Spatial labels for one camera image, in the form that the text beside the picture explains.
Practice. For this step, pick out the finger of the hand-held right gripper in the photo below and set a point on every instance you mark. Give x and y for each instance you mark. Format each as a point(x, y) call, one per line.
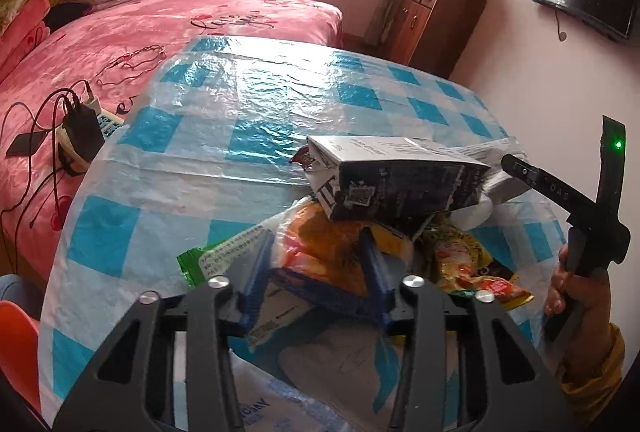
point(545, 184)

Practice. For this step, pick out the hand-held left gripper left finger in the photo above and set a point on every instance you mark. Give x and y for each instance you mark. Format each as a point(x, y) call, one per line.
point(257, 273)

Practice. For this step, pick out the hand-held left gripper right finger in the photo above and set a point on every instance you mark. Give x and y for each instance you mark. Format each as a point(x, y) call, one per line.
point(373, 273)

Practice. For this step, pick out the green wrapper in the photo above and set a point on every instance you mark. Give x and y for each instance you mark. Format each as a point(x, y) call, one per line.
point(215, 257)

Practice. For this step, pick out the orange snack bag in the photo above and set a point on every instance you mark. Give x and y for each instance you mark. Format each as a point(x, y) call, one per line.
point(320, 252)

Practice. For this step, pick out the yellow snack packet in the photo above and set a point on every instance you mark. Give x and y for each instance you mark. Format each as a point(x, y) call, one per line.
point(460, 262)

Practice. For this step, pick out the black and white carton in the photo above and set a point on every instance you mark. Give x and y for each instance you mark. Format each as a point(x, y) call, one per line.
point(400, 182)

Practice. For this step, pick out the white mailer bag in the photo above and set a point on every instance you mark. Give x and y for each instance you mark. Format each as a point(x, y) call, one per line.
point(325, 362)

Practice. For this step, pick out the red snack bag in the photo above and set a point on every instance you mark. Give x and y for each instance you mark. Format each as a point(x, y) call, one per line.
point(301, 157)

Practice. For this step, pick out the person's right forearm yellow sleeve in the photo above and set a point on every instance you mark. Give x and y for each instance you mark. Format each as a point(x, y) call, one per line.
point(595, 377)

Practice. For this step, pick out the person's right hand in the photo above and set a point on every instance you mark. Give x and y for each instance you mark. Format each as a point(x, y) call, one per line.
point(590, 299)

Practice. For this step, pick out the grey white plastic wrapper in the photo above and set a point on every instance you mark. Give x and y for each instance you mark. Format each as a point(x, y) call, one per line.
point(500, 182)

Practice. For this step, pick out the blue white checkered tablecloth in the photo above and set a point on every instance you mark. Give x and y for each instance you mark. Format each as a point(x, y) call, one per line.
point(250, 112)

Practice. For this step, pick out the wooden cabinet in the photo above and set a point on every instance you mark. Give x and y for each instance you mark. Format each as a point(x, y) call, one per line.
point(435, 27)

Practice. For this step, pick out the white power strip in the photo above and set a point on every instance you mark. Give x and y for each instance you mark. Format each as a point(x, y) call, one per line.
point(112, 120)

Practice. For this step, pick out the black charger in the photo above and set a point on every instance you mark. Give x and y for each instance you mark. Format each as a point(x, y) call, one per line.
point(82, 130)

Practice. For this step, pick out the blue grey cloth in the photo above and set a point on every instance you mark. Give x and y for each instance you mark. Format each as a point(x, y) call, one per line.
point(15, 289)

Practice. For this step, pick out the orange chair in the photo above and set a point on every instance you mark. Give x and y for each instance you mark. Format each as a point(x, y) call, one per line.
point(17, 352)

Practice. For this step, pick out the black phone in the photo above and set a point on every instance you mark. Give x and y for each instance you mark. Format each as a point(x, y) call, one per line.
point(25, 144)

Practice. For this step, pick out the bed with pink sheet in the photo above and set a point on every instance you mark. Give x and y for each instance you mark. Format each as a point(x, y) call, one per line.
point(150, 22)

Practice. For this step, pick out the pink folded blanket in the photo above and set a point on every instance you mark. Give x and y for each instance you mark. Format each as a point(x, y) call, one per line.
point(20, 47)

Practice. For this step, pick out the floral pillow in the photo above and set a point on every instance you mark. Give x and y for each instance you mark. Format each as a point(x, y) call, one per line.
point(10, 12)

